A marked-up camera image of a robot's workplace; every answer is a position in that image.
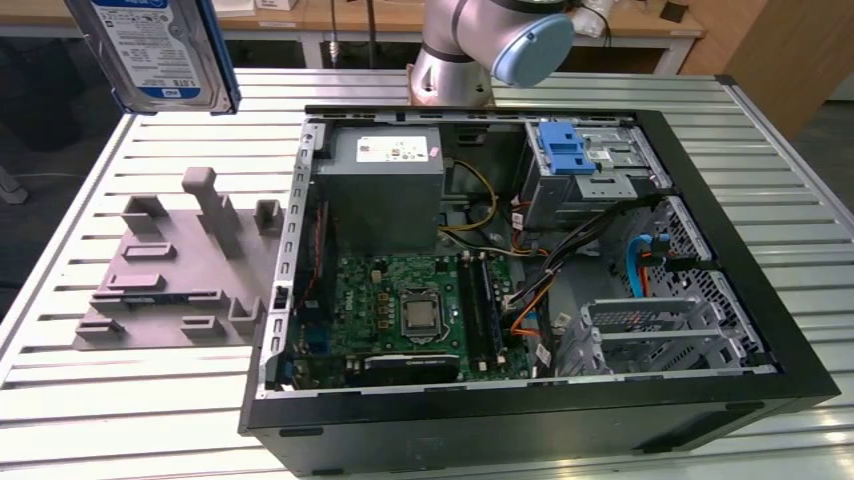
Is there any blue drive latch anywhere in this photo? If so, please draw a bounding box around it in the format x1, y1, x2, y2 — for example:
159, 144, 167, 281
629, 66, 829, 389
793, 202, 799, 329
538, 122, 600, 175

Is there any grey metal foot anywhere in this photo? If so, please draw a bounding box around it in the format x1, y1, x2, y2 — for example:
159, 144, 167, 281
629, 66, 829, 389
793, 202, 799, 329
0, 162, 33, 206

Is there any clear plastic bag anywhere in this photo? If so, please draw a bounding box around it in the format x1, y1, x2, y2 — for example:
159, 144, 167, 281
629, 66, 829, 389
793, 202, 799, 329
573, 0, 613, 37

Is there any dark office chair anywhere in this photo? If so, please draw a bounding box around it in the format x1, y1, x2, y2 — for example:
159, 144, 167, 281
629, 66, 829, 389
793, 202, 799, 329
0, 37, 122, 151

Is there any black cable bundle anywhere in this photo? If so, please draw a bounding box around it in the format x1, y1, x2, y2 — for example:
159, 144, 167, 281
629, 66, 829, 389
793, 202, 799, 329
540, 192, 676, 301

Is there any green motherboard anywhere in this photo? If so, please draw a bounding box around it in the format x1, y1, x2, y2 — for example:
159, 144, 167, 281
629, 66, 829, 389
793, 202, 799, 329
286, 252, 536, 389

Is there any yellow wire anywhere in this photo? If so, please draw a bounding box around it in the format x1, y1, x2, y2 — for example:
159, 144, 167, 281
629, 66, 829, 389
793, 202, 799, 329
438, 158, 501, 235

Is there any grey power supply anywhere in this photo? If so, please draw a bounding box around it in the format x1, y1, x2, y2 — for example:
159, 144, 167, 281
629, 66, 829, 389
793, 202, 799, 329
314, 124, 448, 256

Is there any wooden desk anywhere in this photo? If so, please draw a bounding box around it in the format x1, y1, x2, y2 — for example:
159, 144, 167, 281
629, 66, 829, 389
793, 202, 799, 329
0, 0, 708, 74

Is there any hard disk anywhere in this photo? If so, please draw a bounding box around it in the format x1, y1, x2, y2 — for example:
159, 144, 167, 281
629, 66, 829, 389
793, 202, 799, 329
65, 0, 241, 116

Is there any grey parts rack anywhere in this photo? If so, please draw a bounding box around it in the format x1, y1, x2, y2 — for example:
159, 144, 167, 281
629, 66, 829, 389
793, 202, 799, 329
73, 167, 290, 354

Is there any black RAM stick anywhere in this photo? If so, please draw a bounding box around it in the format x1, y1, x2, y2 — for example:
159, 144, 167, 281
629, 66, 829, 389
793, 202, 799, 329
477, 257, 510, 365

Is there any black PC case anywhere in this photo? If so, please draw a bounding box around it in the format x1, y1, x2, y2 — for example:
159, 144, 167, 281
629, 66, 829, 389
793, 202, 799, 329
238, 103, 843, 477

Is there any silver CPU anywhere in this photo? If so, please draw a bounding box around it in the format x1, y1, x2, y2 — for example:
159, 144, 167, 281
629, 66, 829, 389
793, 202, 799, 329
402, 301, 442, 331

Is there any black graphics card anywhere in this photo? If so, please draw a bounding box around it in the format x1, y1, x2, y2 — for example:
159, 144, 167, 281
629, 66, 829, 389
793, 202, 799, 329
346, 352, 462, 386

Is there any power wire with black plug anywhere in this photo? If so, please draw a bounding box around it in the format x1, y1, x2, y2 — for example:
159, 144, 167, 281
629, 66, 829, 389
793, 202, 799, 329
638, 232, 720, 299

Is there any metal disk bay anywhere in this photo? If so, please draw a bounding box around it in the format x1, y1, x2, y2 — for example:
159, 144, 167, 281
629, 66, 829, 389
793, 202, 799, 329
557, 297, 756, 376

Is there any metal drive cage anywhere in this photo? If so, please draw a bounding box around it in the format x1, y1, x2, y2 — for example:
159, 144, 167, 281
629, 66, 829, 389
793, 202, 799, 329
520, 119, 673, 231

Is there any orange data wire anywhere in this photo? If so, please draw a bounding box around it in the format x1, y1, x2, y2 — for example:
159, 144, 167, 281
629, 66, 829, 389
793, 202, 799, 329
510, 292, 546, 337

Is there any blue data wire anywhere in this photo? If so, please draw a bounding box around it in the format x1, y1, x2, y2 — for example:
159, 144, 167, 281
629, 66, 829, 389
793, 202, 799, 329
626, 233, 669, 299

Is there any wooden cabinet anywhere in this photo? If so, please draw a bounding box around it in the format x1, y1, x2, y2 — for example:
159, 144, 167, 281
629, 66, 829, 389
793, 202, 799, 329
684, 0, 854, 136

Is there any thin cable silver plug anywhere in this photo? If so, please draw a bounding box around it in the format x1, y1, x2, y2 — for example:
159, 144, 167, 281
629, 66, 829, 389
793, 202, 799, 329
326, 0, 342, 65

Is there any thin red wire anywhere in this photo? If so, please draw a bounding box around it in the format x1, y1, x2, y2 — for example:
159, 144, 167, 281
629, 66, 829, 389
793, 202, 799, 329
297, 202, 334, 307

